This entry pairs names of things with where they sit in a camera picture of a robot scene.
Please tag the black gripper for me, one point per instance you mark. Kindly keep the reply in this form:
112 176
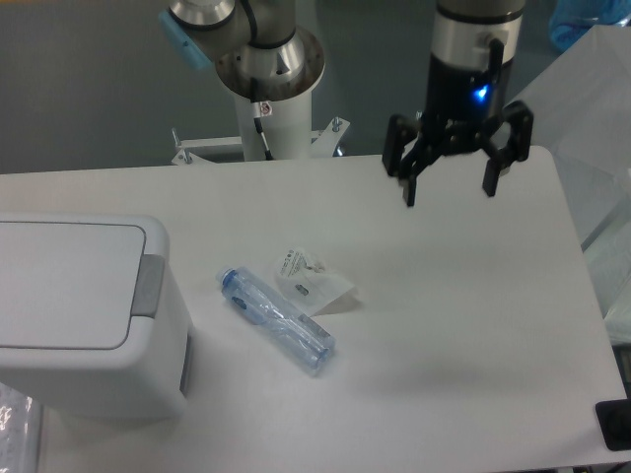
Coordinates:
464 109

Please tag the white push-lid trash can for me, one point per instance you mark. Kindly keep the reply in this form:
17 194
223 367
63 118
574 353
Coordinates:
93 322

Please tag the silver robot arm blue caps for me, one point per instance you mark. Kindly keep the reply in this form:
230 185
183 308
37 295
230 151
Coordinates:
269 63

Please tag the translucent white storage box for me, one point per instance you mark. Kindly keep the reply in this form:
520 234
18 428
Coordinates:
581 107

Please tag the blue plastic bag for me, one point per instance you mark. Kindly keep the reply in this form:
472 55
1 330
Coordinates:
570 20

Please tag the crumpled white plastic wrapper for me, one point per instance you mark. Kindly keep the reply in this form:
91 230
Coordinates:
311 285

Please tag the clear blue plastic bottle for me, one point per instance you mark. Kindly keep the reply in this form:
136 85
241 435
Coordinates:
292 331

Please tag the black device at table edge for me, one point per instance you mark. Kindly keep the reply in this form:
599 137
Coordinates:
614 421

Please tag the clear plastic bag lower left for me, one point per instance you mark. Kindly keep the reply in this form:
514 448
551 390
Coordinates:
20 431

